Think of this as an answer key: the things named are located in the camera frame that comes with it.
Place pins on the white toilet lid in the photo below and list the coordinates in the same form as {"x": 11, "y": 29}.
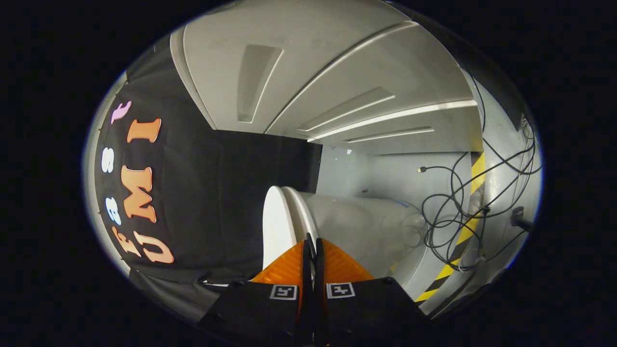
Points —
{"x": 277, "y": 226}

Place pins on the white toilet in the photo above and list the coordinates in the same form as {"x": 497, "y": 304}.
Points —
{"x": 366, "y": 226}

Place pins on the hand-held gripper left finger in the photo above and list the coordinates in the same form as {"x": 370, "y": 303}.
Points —
{"x": 255, "y": 313}

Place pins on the white drawer cabinet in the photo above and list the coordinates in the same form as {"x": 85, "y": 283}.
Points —
{"x": 337, "y": 58}

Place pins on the white toilet seat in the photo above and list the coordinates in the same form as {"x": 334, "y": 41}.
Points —
{"x": 301, "y": 212}

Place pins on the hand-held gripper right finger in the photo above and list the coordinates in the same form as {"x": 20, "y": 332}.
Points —
{"x": 371, "y": 313}

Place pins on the black backdrop cloth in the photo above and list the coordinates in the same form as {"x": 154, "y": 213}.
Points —
{"x": 217, "y": 202}

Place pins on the yellow black hazard tape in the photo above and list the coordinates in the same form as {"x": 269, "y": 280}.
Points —
{"x": 477, "y": 178}

